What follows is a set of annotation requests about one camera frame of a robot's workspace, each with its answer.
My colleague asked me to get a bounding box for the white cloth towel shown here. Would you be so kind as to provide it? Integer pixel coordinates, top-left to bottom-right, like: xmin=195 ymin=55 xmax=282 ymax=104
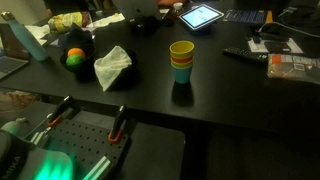
xmin=93 ymin=45 xmax=133 ymax=93

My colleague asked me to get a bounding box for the bare person forearm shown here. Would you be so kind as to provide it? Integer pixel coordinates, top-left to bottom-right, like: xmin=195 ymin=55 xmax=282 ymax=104
xmin=156 ymin=0 xmax=182 ymax=8

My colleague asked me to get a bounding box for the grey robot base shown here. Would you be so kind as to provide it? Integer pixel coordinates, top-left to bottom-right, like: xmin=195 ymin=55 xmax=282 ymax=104
xmin=0 ymin=119 xmax=74 ymax=180

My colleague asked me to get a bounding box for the teal plastic cup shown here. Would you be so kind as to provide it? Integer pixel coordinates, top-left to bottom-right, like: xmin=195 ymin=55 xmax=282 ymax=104
xmin=171 ymin=63 xmax=194 ymax=85

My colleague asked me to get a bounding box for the yellow-green plastic cup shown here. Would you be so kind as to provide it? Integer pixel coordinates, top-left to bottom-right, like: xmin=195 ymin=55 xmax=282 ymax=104
xmin=170 ymin=59 xmax=194 ymax=70

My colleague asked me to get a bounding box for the orange plastic cup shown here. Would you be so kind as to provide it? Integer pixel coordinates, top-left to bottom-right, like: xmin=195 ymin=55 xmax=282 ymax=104
xmin=170 ymin=55 xmax=195 ymax=65

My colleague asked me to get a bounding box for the yellow plastic cup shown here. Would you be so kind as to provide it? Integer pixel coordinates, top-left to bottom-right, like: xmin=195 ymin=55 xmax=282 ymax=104
xmin=169 ymin=40 xmax=196 ymax=60

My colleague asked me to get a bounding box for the black clamp orange grip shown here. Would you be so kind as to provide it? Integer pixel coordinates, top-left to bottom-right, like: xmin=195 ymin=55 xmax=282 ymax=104
xmin=107 ymin=104 xmax=129 ymax=144
xmin=46 ymin=95 xmax=76 ymax=128

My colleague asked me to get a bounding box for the black bowl with fruit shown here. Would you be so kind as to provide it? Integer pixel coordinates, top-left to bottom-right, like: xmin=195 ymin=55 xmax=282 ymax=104
xmin=59 ymin=43 xmax=98 ymax=80

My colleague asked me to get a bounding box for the small bottle white cap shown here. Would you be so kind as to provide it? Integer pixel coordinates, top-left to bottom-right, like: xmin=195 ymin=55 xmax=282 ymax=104
xmin=171 ymin=2 xmax=185 ymax=18

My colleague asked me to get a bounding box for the tablet with lit screen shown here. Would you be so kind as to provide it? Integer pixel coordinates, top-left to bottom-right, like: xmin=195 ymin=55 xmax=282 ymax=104
xmin=178 ymin=3 xmax=225 ymax=31

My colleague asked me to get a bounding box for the grey Apple laptop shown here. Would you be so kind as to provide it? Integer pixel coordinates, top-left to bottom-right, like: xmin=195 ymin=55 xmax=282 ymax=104
xmin=111 ymin=0 xmax=164 ymax=21

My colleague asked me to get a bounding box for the white paper napkin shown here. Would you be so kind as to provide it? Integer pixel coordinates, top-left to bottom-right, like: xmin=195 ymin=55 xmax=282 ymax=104
xmin=87 ymin=12 xmax=126 ymax=29

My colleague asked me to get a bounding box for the green fruit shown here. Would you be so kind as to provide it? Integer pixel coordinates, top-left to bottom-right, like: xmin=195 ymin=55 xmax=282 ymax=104
xmin=65 ymin=54 xmax=86 ymax=68

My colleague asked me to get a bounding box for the black remote control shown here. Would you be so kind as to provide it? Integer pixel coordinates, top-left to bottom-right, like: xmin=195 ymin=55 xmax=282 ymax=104
xmin=222 ymin=46 xmax=270 ymax=65

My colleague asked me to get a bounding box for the orange fruit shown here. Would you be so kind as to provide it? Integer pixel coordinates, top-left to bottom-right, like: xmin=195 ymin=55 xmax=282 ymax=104
xmin=67 ymin=47 xmax=87 ymax=59

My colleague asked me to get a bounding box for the black perforated board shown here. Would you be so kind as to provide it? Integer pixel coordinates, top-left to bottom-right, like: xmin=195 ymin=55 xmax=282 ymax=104
xmin=31 ymin=118 xmax=130 ymax=180

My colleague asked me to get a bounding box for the dark blue cloth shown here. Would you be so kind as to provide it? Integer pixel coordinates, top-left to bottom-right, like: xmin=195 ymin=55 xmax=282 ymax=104
xmin=58 ymin=23 xmax=93 ymax=51

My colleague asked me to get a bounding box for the blue keypad device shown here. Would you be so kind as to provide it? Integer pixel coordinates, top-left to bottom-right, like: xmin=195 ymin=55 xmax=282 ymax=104
xmin=222 ymin=9 xmax=274 ymax=25

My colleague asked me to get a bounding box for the potato chips bag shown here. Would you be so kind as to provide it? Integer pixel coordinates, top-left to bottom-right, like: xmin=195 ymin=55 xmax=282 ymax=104
xmin=47 ymin=11 xmax=92 ymax=34

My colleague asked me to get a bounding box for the black flat device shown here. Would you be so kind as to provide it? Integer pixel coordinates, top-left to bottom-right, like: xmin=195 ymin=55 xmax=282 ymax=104
xmin=263 ymin=40 xmax=292 ymax=54

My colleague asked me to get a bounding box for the black stapler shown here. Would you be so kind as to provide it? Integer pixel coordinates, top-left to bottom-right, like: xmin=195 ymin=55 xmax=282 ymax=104
xmin=256 ymin=21 xmax=292 ymax=42

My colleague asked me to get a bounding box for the clear plastic packet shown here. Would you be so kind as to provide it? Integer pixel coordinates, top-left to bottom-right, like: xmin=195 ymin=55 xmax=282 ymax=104
xmin=266 ymin=53 xmax=320 ymax=85

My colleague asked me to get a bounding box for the white paper sheet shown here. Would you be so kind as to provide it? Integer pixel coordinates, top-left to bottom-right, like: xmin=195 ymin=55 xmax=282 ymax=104
xmin=247 ymin=36 xmax=305 ymax=55

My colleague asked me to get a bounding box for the teal water bottle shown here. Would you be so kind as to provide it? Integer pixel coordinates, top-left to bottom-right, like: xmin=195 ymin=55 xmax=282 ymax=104
xmin=0 ymin=11 xmax=50 ymax=63

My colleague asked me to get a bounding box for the open silver laptop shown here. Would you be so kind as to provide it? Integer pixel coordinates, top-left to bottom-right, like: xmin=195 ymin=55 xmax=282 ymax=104
xmin=0 ymin=23 xmax=31 ymax=81

